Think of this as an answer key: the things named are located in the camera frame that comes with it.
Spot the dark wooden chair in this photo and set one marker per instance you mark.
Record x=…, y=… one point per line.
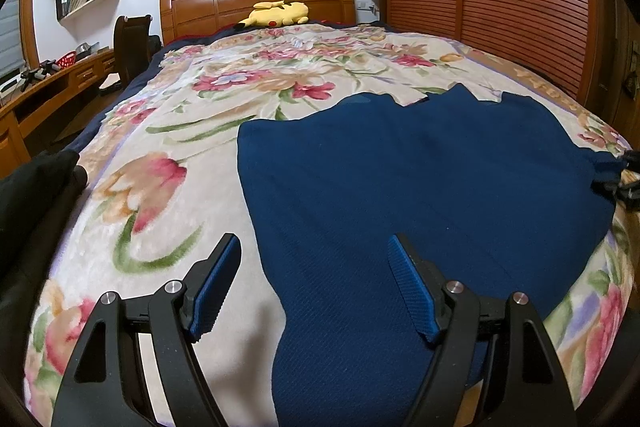
x=133, y=46

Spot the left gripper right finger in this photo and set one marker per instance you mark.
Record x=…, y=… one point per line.
x=504, y=341

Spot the wooden desk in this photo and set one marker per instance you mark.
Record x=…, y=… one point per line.
x=28, y=122

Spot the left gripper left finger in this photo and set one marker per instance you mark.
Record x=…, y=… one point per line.
x=104, y=382

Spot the navy blue suit jacket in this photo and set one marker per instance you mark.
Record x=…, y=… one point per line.
x=496, y=194

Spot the yellow plush toy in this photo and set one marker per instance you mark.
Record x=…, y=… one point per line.
x=275, y=14

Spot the dark clothes pile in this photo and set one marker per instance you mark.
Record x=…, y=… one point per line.
x=36, y=202

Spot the floral bed blanket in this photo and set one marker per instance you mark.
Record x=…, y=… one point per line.
x=164, y=187

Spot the red basket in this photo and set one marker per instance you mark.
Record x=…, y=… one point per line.
x=67, y=60

